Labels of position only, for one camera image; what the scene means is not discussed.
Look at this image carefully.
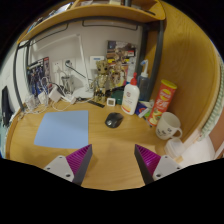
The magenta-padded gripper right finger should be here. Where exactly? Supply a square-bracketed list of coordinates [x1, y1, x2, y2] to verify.
[134, 143, 183, 185]

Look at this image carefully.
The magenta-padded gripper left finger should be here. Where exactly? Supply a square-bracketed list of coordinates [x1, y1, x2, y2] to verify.
[43, 143, 93, 186]

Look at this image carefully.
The black computer mouse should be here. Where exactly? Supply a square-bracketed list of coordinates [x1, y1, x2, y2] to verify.
[104, 112, 125, 129]

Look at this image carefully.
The light blue mouse pad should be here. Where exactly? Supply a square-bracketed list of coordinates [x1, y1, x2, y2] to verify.
[33, 110, 90, 150]

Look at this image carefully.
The clear plastic container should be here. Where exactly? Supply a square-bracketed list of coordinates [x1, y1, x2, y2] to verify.
[164, 137, 186, 158]

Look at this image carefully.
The white mug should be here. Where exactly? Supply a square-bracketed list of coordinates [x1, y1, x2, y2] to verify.
[155, 111, 184, 141]

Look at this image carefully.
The red chip canister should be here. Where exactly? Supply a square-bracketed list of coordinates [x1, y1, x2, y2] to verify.
[147, 79, 178, 127]

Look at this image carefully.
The white power strip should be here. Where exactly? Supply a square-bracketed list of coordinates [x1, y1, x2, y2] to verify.
[63, 94, 78, 104]

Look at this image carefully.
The white red-capped lotion bottle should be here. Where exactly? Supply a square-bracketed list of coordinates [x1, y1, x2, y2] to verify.
[121, 72, 141, 116]

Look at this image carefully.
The small white desk clock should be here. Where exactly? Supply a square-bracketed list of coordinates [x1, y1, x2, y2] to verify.
[105, 96, 116, 107]

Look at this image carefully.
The white charger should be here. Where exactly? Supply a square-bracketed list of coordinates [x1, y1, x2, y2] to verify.
[48, 87, 62, 103]
[37, 92, 50, 106]

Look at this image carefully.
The clear glass jar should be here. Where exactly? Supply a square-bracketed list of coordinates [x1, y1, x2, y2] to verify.
[24, 94, 37, 111]

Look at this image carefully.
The dark white-nozzle spray bottle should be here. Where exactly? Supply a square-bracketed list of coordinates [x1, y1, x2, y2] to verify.
[137, 59, 151, 102]

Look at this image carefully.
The steel cup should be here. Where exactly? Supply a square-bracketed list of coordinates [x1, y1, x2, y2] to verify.
[61, 75, 74, 94]

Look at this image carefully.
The brown tree figure toy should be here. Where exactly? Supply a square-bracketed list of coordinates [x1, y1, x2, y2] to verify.
[90, 59, 113, 104]

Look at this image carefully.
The black bag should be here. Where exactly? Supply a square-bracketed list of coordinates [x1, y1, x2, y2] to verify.
[1, 85, 14, 127]

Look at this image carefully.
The blue robot model box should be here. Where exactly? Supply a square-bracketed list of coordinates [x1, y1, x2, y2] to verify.
[25, 56, 53, 98]

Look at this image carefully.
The colourful figure toy box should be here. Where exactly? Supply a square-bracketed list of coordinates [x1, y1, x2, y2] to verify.
[106, 40, 138, 89]

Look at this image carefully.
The white desk lamp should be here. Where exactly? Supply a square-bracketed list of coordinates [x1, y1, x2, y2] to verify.
[29, 33, 98, 100]

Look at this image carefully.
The wooden shelf unit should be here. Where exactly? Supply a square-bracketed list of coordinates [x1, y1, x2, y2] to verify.
[18, 0, 166, 44]

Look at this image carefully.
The white cable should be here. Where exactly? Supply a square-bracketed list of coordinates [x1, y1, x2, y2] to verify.
[51, 99, 79, 113]

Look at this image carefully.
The dark plugged cable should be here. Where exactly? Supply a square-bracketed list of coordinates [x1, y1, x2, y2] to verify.
[64, 61, 87, 80]

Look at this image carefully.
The white wall socket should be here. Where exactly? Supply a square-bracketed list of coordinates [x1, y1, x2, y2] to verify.
[52, 59, 64, 73]
[63, 58, 77, 71]

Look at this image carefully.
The white wall box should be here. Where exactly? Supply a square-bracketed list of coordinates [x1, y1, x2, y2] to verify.
[89, 55, 106, 69]

